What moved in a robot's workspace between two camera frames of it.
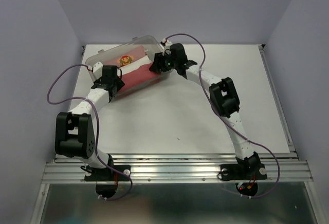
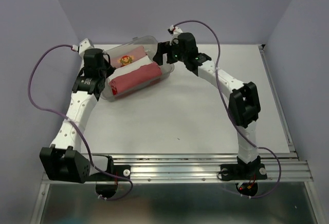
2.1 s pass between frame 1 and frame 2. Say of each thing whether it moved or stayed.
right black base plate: stayed
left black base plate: stayed
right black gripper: moved
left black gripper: moved
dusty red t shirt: stayed
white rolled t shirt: stayed
